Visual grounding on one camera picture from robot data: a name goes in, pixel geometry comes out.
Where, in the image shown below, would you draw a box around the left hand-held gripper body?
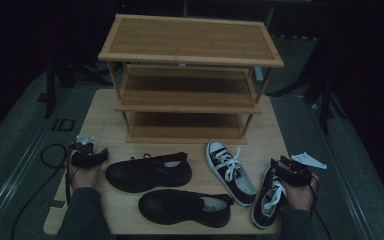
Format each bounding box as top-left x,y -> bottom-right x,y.
70,134 -> 98,170

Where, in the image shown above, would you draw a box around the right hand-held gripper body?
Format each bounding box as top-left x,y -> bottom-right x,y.
279,152 -> 328,187

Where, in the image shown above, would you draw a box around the black leather shoe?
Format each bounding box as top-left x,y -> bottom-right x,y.
137,188 -> 235,229
104,151 -> 193,194

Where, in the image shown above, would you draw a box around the black canvas sneaker white laces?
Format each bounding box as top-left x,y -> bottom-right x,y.
205,139 -> 258,208
250,164 -> 289,231

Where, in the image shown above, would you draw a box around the wooden shoe rack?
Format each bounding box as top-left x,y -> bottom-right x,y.
98,13 -> 285,146

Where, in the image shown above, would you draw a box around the person's left hand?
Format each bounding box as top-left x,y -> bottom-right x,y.
67,159 -> 103,192

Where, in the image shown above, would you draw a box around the person's right hand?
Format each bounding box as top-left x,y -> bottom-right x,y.
280,173 -> 320,213

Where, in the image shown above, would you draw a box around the black metal stand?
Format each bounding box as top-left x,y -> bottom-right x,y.
36,56 -> 78,120
266,49 -> 348,135

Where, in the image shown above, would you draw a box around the grey metal leg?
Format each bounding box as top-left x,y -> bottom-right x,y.
253,66 -> 265,84

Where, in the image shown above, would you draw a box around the black cable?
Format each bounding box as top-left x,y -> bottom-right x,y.
9,143 -> 81,240
309,175 -> 333,240

